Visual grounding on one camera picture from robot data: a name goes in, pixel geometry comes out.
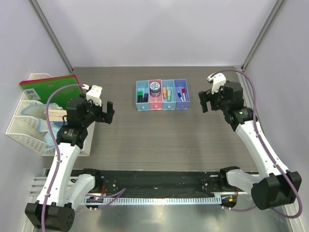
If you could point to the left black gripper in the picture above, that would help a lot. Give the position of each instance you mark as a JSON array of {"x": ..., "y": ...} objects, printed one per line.
[{"x": 105, "y": 117}]

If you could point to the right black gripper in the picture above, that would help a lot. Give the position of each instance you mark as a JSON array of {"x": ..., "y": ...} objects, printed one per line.
[{"x": 206, "y": 97}]

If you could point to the purple plastic bin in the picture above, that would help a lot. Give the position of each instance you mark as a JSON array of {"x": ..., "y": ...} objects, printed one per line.
[{"x": 179, "y": 84}]

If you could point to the red white marker pen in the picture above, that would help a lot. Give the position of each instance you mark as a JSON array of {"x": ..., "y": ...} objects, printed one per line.
[{"x": 183, "y": 92}]

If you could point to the light green correction tape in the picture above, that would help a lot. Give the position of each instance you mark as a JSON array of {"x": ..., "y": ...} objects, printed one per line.
[{"x": 169, "y": 95}]

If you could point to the blue plastic bin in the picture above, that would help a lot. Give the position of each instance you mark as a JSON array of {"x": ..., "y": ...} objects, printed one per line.
[{"x": 169, "y": 84}]

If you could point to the green black highlighter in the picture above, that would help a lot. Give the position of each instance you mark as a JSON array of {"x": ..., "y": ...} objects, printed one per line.
[{"x": 140, "y": 96}]

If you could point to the orange small stationery item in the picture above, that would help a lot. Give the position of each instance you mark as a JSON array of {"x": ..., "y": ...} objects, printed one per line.
[{"x": 164, "y": 91}]

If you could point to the light blue end bin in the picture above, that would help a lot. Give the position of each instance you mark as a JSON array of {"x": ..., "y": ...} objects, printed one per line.
[{"x": 143, "y": 86}]

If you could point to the purple black highlighter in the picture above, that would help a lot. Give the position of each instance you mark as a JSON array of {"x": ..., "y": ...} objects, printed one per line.
[{"x": 145, "y": 97}]

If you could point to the pink plastic bin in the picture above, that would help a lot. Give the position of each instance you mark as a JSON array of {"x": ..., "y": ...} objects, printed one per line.
[{"x": 156, "y": 103}]

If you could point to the blue slime jar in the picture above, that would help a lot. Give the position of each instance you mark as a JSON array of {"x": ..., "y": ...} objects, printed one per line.
[{"x": 155, "y": 89}]

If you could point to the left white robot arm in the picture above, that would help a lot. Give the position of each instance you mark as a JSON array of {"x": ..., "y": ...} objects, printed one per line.
[{"x": 56, "y": 204}]

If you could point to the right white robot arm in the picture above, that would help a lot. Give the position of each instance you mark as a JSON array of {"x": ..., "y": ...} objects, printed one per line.
[{"x": 276, "y": 185}]

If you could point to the wooden blocks stack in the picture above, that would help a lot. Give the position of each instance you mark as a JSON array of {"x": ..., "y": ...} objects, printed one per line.
[{"x": 56, "y": 115}]

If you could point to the blue face masks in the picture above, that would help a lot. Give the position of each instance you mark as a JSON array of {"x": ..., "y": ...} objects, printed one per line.
[{"x": 37, "y": 110}]

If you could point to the green folder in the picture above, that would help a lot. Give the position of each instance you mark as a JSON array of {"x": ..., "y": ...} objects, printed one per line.
[{"x": 41, "y": 89}]

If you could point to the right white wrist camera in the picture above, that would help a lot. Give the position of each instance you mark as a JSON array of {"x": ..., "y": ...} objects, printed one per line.
[{"x": 217, "y": 81}]

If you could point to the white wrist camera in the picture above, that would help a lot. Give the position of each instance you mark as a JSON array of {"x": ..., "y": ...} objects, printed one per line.
[
  {"x": 217, "y": 81},
  {"x": 93, "y": 94}
]

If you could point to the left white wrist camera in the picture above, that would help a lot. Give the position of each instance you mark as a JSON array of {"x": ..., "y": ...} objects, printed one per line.
[{"x": 93, "y": 94}]

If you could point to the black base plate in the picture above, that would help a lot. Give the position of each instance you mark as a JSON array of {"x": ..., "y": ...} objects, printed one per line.
[{"x": 162, "y": 184}]

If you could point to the white slotted cable duct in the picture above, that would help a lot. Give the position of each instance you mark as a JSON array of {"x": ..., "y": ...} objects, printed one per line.
[{"x": 153, "y": 201}]

